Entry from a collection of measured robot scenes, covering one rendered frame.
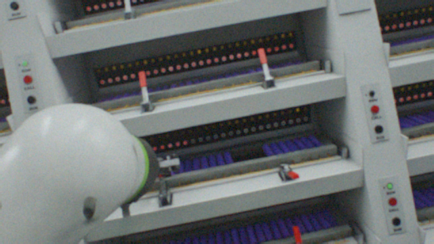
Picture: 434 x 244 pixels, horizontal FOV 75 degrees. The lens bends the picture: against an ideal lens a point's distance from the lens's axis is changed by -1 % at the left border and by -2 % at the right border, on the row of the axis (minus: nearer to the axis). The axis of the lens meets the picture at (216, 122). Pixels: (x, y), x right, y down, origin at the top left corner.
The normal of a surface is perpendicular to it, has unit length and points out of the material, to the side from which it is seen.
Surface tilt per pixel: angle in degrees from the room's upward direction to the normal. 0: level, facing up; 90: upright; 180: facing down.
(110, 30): 110
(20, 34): 90
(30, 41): 90
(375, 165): 90
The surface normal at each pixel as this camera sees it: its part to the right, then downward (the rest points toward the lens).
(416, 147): -0.18, -0.92
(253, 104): 0.08, 0.33
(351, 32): 0.02, -0.01
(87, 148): 0.54, -0.35
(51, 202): 0.28, 0.26
